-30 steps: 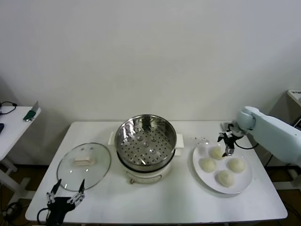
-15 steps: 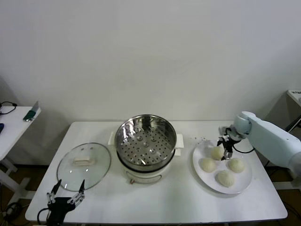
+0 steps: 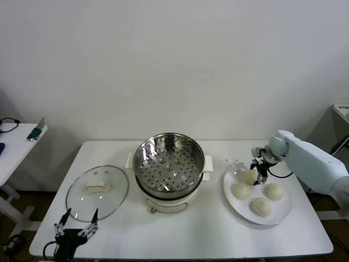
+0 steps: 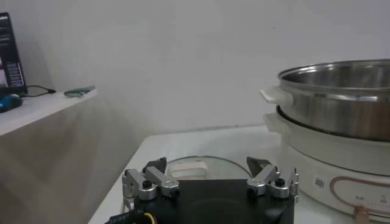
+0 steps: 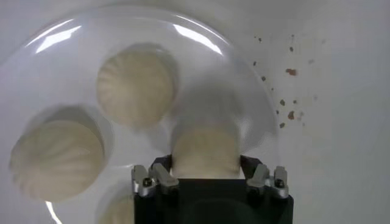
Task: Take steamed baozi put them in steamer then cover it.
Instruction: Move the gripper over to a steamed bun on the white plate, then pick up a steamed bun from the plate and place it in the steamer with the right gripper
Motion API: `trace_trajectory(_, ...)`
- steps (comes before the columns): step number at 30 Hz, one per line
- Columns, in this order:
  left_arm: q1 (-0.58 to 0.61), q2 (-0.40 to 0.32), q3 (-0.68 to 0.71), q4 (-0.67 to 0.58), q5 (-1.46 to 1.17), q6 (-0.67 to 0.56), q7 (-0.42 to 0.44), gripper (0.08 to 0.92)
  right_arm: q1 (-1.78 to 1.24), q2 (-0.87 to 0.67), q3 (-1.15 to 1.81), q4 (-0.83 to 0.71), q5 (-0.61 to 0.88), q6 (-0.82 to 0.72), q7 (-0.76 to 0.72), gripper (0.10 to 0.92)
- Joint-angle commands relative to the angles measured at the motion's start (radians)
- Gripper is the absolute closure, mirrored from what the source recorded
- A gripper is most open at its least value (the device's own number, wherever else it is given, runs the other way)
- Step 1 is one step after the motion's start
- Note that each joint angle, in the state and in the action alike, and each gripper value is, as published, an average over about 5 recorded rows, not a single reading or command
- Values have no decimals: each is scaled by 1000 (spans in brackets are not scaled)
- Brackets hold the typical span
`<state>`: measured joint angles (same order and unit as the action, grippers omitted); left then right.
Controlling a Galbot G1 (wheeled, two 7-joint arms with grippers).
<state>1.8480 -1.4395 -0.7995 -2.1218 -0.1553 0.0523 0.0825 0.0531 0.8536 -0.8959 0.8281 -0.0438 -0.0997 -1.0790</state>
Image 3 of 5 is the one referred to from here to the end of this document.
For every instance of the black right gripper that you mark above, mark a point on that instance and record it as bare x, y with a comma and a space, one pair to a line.
264, 163

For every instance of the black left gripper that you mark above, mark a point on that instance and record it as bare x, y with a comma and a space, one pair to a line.
65, 240

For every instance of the white steamed baozi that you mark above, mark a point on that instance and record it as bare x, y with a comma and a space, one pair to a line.
261, 208
273, 191
240, 191
248, 177

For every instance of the round glass pot lid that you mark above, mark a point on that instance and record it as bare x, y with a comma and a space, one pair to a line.
109, 196

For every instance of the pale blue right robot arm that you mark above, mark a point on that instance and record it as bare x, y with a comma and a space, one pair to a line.
313, 161

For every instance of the perforated steel steamer basket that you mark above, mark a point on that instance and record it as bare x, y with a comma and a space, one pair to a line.
169, 169

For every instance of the round white plate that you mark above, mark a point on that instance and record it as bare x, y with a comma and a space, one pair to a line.
237, 210

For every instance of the white side table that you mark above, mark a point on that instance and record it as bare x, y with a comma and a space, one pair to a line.
16, 152

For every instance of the white cabinet with labels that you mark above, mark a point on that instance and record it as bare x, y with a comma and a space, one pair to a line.
340, 113

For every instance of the dark blue object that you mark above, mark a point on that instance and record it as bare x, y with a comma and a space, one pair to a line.
1, 149

